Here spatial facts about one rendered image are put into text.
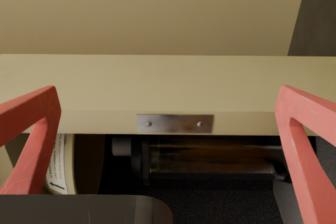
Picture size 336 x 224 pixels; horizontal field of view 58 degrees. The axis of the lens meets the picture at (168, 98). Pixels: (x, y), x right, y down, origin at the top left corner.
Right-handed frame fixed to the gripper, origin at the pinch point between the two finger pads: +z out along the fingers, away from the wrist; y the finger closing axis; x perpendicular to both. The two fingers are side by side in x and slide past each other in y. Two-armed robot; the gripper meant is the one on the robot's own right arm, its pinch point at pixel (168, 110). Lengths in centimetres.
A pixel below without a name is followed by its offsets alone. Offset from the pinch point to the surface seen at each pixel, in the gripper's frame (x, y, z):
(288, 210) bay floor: 34.8, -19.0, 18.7
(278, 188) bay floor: 35.7, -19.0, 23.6
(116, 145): 22.5, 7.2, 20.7
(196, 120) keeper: 10.5, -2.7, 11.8
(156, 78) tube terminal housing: 9.5, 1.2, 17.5
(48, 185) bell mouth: 23.7, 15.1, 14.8
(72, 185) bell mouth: 21.7, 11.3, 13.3
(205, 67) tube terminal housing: 9.5, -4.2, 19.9
